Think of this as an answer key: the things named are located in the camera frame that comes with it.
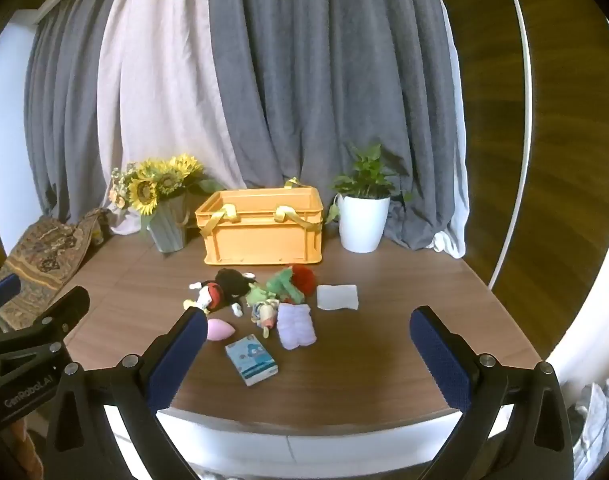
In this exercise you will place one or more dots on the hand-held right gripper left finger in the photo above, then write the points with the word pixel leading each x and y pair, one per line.
pixel 177 360

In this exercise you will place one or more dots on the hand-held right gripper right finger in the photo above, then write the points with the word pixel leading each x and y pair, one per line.
pixel 442 360

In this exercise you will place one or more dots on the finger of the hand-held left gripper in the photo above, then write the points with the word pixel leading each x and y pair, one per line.
pixel 59 312
pixel 2 290

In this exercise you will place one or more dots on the pink egg-shaped sponge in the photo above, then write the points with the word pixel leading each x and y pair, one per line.
pixel 220 330

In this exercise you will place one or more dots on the blue printed tissue pack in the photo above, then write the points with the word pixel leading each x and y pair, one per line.
pixel 251 360

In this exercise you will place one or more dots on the black mouse plush toy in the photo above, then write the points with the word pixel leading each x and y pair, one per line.
pixel 229 285

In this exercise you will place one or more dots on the small cream doll plush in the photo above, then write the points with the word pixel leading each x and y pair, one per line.
pixel 264 315

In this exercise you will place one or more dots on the white cloth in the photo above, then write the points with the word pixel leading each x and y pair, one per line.
pixel 338 297

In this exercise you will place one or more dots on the lavender cloth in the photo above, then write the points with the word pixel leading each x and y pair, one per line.
pixel 295 327

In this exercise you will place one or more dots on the green plush toy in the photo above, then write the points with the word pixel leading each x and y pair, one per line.
pixel 279 285

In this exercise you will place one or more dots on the orange plastic crate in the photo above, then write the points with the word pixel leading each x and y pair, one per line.
pixel 262 237

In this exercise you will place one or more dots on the red fuzzy plush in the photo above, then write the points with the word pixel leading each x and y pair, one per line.
pixel 304 278

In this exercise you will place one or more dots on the person's left forearm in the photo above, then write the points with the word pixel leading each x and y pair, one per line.
pixel 24 452

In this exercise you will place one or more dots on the patterned brown rug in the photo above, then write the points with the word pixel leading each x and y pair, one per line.
pixel 42 255

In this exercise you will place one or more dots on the grey ribbed vase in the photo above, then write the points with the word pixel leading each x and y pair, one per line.
pixel 168 227

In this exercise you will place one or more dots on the artificial sunflower bouquet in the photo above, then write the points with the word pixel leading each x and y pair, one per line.
pixel 147 187

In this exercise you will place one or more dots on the white plant pot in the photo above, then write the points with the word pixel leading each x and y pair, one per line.
pixel 362 222

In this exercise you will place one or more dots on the white sheer curtain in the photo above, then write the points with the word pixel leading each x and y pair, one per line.
pixel 458 200

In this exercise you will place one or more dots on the crumpled white fabric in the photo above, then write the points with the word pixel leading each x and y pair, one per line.
pixel 596 430

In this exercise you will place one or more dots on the grey curtain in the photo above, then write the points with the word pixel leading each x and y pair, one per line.
pixel 59 120
pixel 324 85

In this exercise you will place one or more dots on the green potted plant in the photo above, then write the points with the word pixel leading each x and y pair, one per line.
pixel 367 170

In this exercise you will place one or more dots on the pale pink curtain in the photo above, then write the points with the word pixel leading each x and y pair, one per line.
pixel 159 85

